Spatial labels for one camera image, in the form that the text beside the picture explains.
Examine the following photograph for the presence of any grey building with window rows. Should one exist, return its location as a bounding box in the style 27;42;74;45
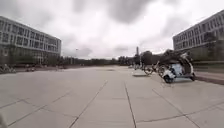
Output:
172;9;224;63
0;15;63;66

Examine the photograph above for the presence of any distant line of trees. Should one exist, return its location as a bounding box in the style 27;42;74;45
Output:
56;54;138;67

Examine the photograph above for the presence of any white vehicle with canopy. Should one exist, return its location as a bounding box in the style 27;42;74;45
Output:
158;49;197;84

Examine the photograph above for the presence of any dark kerb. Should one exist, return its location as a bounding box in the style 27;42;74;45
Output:
194;74;224;86

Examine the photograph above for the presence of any grey paved plaza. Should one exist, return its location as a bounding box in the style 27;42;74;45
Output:
0;65;224;128

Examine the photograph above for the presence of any group of parked bicycles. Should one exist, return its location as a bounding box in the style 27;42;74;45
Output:
0;63;17;75
133;59;168;77

